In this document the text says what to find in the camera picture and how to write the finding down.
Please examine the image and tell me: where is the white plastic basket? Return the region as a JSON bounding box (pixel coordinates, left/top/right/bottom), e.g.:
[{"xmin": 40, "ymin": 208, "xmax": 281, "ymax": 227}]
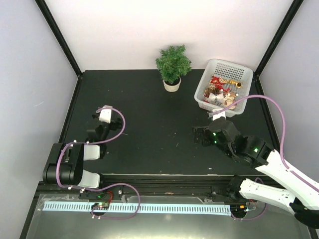
[{"xmin": 194, "ymin": 59, "xmax": 253, "ymax": 111}]

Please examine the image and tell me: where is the small green christmas tree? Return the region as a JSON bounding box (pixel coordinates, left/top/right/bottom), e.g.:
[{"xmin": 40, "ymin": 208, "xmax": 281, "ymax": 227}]
[{"xmin": 155, "ymin": 44, "xmax": 192, "ymax": 93}]

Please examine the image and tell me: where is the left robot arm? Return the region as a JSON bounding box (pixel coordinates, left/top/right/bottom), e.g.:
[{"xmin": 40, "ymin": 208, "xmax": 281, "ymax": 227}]
[{"xmin": 42, "ymin": 110, "xmax": 123, "ymax": 199}]

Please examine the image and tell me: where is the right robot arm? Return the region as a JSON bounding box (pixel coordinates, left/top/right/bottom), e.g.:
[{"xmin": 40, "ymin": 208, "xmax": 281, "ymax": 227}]
[{"xmin": 192, "ymin": 117, "xmax": 319, "ymax": 229}]

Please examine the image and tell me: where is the silver bow ornament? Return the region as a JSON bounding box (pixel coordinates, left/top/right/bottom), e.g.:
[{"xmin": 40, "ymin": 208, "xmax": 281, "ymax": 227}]
[{"xmin": 206, "ymin": 93, "xmax": 225, "ymax": 104}]

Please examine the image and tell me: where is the pine cone ornament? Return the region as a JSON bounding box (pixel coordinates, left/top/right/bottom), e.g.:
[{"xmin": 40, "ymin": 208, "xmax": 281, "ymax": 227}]
[{"xmin": 203, "ymin": 85, "xmax": 218, "ymax": 98}]

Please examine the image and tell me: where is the snowman figurine ornament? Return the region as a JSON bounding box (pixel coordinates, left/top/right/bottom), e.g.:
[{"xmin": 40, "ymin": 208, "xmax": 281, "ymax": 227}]
[{"xmin": 217, "ymin": 92, "xmax": 239, "ymax": 108}]

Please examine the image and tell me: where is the red star ornament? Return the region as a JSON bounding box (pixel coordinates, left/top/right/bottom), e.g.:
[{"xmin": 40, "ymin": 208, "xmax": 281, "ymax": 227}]
[{"xmin": 210, "ymin": 75, "xmax": 230, "ymax": 92}]

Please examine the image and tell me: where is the gold bell ornament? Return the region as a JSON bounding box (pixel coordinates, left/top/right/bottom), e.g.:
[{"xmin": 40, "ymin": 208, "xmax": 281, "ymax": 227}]
[{"xmin": 228, "ymin": 80, "xmax": 242, "ymax": 89}]

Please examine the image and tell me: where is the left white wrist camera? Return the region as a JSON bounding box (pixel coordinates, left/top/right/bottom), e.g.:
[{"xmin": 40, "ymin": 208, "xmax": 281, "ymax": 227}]
[{"xmin": 99, "ymin": 105, "xmax": 113, "ymax": 123}]

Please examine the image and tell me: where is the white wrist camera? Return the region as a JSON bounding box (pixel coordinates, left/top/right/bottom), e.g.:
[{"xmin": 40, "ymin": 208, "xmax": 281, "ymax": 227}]
[
  {"xmin": 208, "ymin": 109, "xmax": 226, "ymax": 121},
  {"xmin": 99, "ymin": 105, "xmax": 113, "ymax": 123}
]

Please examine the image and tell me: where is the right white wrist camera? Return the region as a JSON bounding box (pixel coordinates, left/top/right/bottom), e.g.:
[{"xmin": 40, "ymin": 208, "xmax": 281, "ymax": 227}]
[{"xmin": 208, "ymin": 109, "xmax": 226, "ymax": 121}]

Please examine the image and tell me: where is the white slotted cable duct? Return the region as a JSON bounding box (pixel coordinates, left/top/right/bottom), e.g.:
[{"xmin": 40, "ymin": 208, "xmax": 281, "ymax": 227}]
[{"xmin": 43, "ymin": 201, "xmax": 231, "ymax": 216}]

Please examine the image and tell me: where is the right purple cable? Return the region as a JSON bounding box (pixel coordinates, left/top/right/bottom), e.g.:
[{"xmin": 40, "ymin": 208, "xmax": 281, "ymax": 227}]
[{"xmin": 211, "ymin": 95, "xmax": 319, "ymax": 221}]

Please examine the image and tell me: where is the black frame post left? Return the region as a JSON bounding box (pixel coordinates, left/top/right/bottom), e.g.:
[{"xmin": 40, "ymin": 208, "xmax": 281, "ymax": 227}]
[{"xmin": 35, "ymin": 0, "xmax": 82, "ymax": 77}]

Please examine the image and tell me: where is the black frame post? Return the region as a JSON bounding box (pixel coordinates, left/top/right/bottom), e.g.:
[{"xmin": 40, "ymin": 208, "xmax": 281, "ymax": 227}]
[
  {"xmin": 254, "ymin": 0, "xmax": 304, "ymax": 78},
  {"xmin": 35, "ymin": 0, "xmax": 82, "ymax": 77}
]

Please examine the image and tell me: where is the black frame post right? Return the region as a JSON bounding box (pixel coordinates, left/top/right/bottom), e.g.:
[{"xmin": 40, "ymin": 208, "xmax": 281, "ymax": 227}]
[{"xmin": 254, "ymin": 0, "xmax": 304, "ymax": 78}]

